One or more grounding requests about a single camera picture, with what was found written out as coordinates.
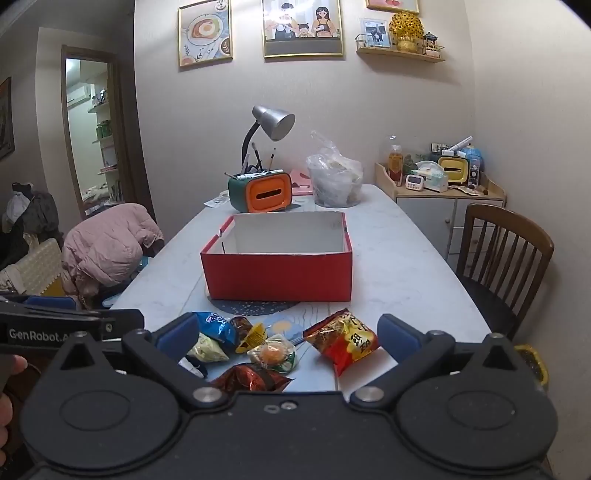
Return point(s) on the dark framed wall picture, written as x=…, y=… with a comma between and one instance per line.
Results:
x=5, y=120

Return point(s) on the red orange snack packet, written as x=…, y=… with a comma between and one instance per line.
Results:
x=346, y=344

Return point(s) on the blue white tote bag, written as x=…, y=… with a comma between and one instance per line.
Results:
x=143, y=263

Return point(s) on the white kitchen timer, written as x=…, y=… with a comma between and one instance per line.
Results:
x=414, y=181

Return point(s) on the light blue snack packet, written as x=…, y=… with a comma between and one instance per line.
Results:
x=287, y=328

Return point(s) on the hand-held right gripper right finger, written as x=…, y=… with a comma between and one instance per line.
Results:
x=397, y=332

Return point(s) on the white air conditioner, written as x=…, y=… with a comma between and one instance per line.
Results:
x=77, y=94

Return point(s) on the small white snack packet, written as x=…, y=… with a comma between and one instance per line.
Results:
x=193, y=367

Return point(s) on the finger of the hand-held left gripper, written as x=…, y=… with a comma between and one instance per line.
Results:
x=51, y=303
x=124, y=319

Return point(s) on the small lantern ornament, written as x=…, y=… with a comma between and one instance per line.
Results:
x=431, y=44

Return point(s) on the cream cushion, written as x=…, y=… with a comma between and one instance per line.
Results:
x=41, y=267

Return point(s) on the red cardboard box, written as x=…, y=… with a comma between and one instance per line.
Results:
x=277, y=277

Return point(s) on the clear plastic container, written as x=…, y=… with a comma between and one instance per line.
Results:
x=392, y=141

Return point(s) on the dark clothes pile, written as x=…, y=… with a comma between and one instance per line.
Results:
x=37, y=212

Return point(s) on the small photo frame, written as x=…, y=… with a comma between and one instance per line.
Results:
x=375, y=33

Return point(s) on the egg yolk pastry packet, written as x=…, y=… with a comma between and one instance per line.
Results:
x=272, y=355

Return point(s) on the silver desk lamp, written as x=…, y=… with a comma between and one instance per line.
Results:
x=274, y=122

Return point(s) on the orange drink bottle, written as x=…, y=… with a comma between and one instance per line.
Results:
x=395, y=168

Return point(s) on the yellow retro tissue box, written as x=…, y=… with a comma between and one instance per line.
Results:
x=452, y=170

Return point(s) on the dark blue round placemat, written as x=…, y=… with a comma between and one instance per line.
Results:
x=254, y=307

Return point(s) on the wooden corner cabinet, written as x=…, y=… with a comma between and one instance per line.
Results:
x=425, y=217

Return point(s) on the soft tissue pack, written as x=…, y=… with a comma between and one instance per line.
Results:
x=434, y=179

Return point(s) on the green orange desk organizer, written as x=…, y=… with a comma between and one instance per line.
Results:
x=268, y=194

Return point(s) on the dark red foil snack packet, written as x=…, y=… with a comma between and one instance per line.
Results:
x=249, y=378

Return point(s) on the clear plastic bag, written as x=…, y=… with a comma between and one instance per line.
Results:
x=334, y=182

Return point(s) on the wooden door frame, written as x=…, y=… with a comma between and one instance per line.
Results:
x=69, y=138

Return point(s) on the yellow waste bin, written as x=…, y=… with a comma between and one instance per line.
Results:
x=535, y=364

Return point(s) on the gold tree ornament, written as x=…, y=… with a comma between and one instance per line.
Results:
x=406, y=27

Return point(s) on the framed pink picture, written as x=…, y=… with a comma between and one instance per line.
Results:
x=392, y=4

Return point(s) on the paper leaflet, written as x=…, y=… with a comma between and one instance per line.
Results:
x=217, y=201

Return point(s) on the person's left hand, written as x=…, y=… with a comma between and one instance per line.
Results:
x=19, y=364

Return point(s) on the framed family picture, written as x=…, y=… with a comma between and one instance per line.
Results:
x=302, y=27

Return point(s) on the paint brush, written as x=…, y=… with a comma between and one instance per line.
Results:
x=272, y=159

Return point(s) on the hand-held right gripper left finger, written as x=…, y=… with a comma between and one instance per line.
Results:
x=178, y=330

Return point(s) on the white storage shelving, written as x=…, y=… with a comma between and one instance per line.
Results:
x=105, y=129

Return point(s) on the small dark brown snack packet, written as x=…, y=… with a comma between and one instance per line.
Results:
x=240, y=325

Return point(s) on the small yellow snack packet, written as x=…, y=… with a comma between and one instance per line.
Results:
x=254, y=337

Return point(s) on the wooden chair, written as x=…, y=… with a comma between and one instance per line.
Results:
x=531, y=230

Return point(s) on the blue patterned pouch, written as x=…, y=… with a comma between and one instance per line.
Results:
x=473, y=159

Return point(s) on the pale yellow snack packet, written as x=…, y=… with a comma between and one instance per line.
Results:
x=207, y=350

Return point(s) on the framed food picture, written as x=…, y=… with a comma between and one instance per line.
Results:
x=205, y=32

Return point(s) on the wooden wall shelf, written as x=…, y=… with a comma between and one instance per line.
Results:
x=397, y=51

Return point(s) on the pink padded jacket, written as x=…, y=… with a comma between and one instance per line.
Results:
x=106, y=249

